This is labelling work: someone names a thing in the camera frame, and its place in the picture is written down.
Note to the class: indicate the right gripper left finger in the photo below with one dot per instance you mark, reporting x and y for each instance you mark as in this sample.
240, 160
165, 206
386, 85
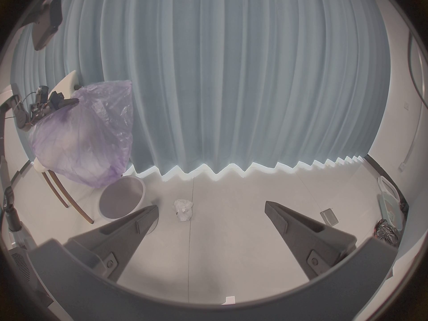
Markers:
113, 242

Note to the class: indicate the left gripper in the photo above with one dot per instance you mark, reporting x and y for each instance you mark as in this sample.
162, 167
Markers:
48, 107

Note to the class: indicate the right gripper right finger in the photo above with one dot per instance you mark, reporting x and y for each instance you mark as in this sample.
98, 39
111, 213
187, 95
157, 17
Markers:
311, 242

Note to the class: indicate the purple plastic bag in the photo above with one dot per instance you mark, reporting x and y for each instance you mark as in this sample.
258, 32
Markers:
83, 139

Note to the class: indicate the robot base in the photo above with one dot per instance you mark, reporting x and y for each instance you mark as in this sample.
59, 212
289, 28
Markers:
20, 262

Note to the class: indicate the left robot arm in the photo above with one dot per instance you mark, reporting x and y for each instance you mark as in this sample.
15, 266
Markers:
11, 219

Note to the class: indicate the white trash bin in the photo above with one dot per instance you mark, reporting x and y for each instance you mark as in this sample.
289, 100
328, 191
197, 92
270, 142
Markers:
117, 196

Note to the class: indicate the crumpled black plastic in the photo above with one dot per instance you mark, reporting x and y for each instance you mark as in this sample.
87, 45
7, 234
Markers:
386, 232

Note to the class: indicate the wooden chair with cream cushions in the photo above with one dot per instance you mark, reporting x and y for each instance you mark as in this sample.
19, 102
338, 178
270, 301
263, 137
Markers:
65, 84

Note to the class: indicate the crumpled white paper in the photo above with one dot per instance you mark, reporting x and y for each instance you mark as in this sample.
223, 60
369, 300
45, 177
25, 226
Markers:
184, 211

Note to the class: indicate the pale green plastic container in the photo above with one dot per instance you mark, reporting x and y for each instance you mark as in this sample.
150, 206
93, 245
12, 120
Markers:
389, 206

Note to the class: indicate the pale blue curtain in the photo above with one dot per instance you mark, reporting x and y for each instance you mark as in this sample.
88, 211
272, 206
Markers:
234, 79

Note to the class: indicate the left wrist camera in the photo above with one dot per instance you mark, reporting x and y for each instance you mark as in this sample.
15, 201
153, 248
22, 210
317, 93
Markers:
42, 94

